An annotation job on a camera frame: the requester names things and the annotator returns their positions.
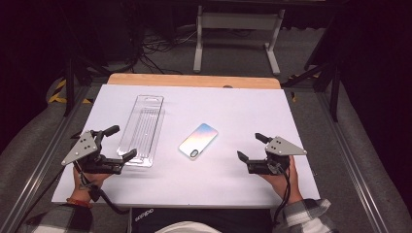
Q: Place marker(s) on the person's left hand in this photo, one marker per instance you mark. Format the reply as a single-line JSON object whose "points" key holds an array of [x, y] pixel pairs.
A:
{"points": [[85, 184]]}

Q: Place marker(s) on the yellow black floor tape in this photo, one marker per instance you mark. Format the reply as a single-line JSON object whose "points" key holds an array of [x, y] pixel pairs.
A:
{"points": [[60, 93]]}

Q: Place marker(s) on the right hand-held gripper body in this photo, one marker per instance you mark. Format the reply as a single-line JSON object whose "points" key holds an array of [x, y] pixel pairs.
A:
{"points": [[282, 149]]}

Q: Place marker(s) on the grey metal floor rail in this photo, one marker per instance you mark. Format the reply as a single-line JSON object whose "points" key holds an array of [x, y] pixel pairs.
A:
{"points": [[35, 181], [356, 168]]}

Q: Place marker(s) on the white table sheet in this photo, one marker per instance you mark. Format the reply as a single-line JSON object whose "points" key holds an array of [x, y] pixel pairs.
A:
{"points": [[200, 181]]}

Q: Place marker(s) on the iridescent phone case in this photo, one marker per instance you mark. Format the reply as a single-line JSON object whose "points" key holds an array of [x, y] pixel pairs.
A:
{"points": [[198, 141]]}

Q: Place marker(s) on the wooden table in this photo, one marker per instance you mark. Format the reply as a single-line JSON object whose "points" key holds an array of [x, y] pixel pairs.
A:
{"points": [[181, 80]]}

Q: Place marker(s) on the black tripod stand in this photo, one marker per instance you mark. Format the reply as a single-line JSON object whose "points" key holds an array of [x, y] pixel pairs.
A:
{"points": [[333, 93], [69, 84]]}

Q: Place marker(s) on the person's right hand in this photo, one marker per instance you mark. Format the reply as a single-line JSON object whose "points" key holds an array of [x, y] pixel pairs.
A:
{"points": [[287, 187]]}

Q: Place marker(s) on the white metal stand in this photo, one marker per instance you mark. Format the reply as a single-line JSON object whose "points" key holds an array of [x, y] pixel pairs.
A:
{"points": [[238, 21]]}

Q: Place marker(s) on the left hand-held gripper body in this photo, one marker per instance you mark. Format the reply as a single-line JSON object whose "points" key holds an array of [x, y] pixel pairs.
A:
{"points": [[85, 147]]}

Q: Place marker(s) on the clear plastic packaging tray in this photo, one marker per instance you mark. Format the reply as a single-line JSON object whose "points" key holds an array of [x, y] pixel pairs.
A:
{"points": [[142, 131]]}

